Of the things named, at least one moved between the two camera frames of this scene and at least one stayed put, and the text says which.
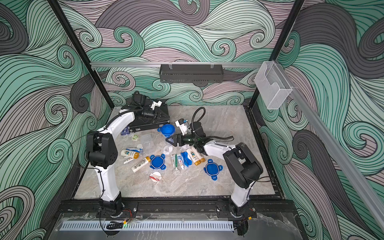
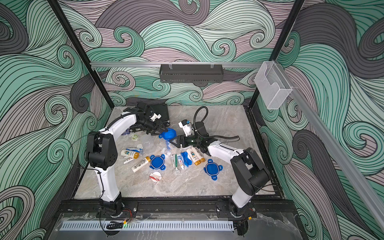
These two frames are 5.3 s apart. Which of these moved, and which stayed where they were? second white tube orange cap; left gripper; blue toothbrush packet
Moved: left gripper
Stayed: second white tube orange cap; blue toothbrush packet
